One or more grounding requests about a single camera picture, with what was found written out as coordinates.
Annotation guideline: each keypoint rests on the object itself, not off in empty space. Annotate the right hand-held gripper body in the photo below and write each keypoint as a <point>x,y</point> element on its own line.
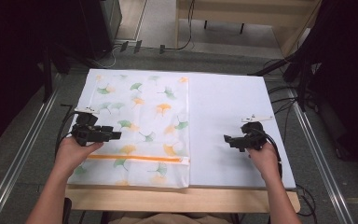
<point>252,135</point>

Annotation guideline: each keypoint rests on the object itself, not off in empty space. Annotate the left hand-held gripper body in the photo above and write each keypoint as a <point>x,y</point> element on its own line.
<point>88,130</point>

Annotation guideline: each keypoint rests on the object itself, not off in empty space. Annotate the leaf print mesh laundry bag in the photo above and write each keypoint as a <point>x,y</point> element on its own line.
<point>143,124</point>

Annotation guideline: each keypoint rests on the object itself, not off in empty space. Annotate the person's left hand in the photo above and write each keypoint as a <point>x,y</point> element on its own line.
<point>71,154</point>

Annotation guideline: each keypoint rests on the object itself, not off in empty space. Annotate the person's right hand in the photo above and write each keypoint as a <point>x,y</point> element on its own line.
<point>265,161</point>

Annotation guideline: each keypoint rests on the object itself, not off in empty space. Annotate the white foam board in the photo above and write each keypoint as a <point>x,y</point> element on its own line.
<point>230,109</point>

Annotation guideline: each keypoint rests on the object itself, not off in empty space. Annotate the black metal stand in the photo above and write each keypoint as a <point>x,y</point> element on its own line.
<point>47,74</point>
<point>301,77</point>

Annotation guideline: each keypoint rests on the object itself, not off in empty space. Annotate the light wooden table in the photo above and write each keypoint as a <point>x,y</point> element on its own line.
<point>174,199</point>

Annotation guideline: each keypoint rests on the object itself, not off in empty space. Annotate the person's beige trousers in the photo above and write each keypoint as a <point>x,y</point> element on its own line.
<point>167,218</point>

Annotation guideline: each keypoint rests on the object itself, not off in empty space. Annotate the dark cabinet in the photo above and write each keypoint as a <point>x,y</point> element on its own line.
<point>101,25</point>

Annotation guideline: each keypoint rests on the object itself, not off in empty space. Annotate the light wooden bench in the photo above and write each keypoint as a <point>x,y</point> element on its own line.
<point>230,9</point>

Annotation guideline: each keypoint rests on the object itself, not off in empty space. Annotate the metal floor rail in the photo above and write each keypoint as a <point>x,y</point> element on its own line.
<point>15,161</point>
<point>320,155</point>

